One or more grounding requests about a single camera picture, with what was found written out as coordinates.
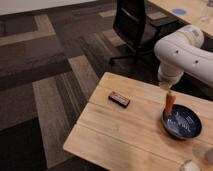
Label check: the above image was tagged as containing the black office chair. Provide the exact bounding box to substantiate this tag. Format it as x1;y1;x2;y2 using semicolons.
109;0;181;68

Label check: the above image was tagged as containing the dark blue ceramic bowl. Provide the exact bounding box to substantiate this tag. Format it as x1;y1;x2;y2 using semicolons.
162;104;202;140

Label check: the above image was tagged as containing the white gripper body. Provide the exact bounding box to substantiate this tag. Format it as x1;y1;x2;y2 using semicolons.
157;65;183;85

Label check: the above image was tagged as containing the blue round disc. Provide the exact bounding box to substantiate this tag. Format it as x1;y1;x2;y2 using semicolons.
172;8;187;15

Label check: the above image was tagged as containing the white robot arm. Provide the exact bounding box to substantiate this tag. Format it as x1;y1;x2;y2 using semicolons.
154;25;213;87

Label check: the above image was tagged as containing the orange pepper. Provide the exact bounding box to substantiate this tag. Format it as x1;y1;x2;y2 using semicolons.
165;91;176;116

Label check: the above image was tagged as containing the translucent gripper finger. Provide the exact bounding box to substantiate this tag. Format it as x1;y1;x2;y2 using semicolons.
159;82;172;92

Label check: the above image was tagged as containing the dark snack bar packet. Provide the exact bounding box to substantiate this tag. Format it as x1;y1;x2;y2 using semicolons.
108;91;130;108

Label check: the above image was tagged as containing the clear glass cup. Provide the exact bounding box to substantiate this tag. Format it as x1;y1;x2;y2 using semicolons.
199;6;210;22

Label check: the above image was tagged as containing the wooden background desk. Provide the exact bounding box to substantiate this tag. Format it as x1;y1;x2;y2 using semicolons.
148;0;213;39

